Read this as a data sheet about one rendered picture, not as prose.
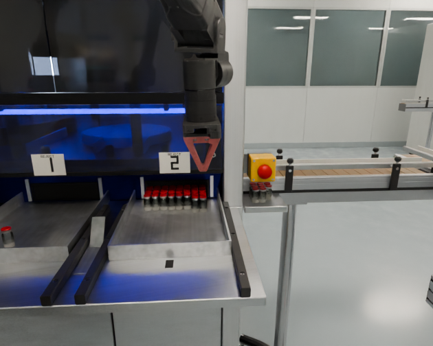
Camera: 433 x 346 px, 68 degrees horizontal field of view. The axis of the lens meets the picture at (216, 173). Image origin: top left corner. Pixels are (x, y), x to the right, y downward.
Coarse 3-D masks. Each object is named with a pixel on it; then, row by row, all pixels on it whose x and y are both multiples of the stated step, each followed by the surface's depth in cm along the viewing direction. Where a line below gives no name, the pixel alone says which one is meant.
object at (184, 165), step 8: (160, 152) 89; (168, 152) 89; (176, 152) 89; (184, 152) 89; (160, 160) 90; (168, 160) 90; (176, 160) 90; (184, 160) 90; (160, 168) 90; (168, 168) 90; (184, 168) 91
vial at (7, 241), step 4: (4, 232) 71; (8, 232) 72; (4, 236) 72; (8, 236) 72; (12, 236) 73; (4, 240) 72; (8, 240) 72; (12, 240) 73; (4, 244) 72; (8, 244) 72; (12, 244) 73
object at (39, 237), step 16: (0, 208) 87; (16, 208) 94; (32, 208) 94; (48, 208) 94; (64, 208) 94; (80, 208) 94; (96, 208) 87; (0, 224) 84; (16, 224) 84; (32, 224) 84; (48, 224) 84; (64, 224) 84; (80, 224) 84; (0, 240) 76; (16, 240) 76; (32, 240) 76; (48, 240) 76; (64, 240) 76; (0, 256) 67; (16, 256) 67; (32, 256) 67; (48, 256) 67; (64, 256) 68
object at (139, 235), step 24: (216, 192) 102; (144, 216) 89; (168, 216) 89; (192, 216) 89; (216, 216) 89; (120, 240) 76; (144, 240) 76; (168, 240) 76; (192, 240) 76; (216, 240) 69
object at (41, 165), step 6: (36, 156) 87; (42, 156) 87; (48, 156) 87; (54, 156) 87; (60, 156) 87; (36, 162) 87; (42, 162) 88; (48, 162) 88; (54, 162) 88; (60, 162) 88; (36, 168) 88; (42, 168) 88; (48, 168) 88; (54, 168) 88; (60, 168) 88; (36, 174) 88; (42, 174) 89; (48, 174) 89; (54, 174) 89; (60, 174) 89; (66, 174) 89
